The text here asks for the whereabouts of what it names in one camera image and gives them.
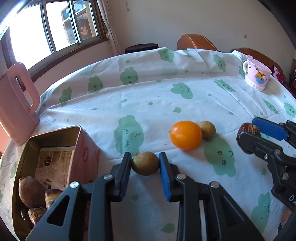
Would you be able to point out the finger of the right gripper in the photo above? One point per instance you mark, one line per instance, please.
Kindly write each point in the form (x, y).
(269, 151)
(279, 131)

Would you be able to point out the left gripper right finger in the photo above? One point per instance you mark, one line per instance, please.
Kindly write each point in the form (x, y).
(180, 188)

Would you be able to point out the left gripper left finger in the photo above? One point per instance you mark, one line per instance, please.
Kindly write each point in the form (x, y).
(110, 187)

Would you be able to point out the dark mangosteen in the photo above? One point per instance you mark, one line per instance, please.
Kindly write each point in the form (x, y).
(26, 218)
(245, 136)

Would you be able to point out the brown longan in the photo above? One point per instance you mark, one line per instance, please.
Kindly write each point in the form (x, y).
(145, 163)
(208, 129)

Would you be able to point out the brown taro root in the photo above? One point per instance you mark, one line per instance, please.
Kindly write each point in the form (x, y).
(31, 192)

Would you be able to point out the person right hand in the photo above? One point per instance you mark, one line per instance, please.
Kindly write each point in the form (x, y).
(284, 218)

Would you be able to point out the pink rectangular tin box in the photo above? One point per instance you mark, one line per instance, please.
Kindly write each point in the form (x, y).
(83, 167)

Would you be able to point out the smooth orange far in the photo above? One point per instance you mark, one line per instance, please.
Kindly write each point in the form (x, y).
(186, 135)

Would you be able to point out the red white floral cushion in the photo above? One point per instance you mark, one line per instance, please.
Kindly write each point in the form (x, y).
(277, 75)

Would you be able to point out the printed paper sheet in tin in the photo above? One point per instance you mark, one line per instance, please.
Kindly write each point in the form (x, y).
(53, 166)

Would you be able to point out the pink cartoon mug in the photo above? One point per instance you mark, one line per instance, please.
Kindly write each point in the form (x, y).
(256, 73)

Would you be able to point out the white green-patterned tablecloth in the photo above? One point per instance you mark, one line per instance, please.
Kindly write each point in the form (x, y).
(130, 102)

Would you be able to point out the brown leather sofa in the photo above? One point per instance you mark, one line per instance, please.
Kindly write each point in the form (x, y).
(262, 58)

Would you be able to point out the pink electric kettle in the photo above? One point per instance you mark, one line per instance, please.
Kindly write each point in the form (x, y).
(19, 102)

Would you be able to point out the brown leather armchair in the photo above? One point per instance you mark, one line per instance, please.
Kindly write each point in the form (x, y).
(194, 41)

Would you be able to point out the black round stool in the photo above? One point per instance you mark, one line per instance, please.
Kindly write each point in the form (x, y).
(141, 47)

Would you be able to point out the beige curtain right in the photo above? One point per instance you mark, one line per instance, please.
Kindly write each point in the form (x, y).
(105, 11)

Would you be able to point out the window with frame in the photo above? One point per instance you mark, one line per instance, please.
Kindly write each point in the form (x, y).
(44, 33)

